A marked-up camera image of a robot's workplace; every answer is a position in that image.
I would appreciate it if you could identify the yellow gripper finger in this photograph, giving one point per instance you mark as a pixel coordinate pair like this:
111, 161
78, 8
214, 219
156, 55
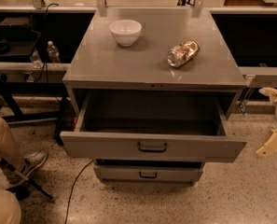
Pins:
271, 93
269, 147

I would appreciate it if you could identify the grey top drawer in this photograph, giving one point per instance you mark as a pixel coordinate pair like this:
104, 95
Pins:
152, 126

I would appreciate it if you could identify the grey drawer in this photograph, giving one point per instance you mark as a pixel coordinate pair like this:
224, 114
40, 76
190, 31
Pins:
131, 173
152, 126

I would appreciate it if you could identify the grey drawer cabinet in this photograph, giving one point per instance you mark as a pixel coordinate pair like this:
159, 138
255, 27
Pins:
101, 63

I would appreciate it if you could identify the grey bottom drawer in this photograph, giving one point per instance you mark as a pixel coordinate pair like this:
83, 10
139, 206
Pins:
131, 173

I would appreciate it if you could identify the white ceramic bowl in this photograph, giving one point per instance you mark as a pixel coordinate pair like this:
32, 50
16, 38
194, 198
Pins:
125, 32

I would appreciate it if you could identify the clear water bottle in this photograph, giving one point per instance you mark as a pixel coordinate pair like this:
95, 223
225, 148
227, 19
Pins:
36, 60
53, 52

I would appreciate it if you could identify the grey sneaker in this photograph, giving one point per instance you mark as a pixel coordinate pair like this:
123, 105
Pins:
34, 161

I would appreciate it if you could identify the black side table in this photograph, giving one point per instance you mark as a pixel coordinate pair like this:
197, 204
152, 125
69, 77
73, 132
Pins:
18, 40

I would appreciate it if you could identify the person's near tan leg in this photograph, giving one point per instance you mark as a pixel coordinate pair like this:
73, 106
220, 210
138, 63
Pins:
10, 209

